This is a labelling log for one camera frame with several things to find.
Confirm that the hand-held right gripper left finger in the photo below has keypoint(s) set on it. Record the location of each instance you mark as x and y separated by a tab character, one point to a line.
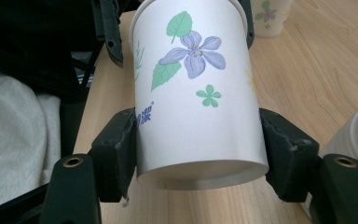
113	155

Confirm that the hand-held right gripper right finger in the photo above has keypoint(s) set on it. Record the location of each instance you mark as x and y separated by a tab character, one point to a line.
287	155

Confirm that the floral white paper cup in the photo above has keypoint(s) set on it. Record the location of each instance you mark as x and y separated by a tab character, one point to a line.
270	18
195	109

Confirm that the plain white cup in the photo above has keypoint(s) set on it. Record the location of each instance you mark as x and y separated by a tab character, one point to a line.
354	140

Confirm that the white cloth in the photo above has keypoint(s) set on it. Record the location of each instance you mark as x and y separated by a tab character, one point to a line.
12	133

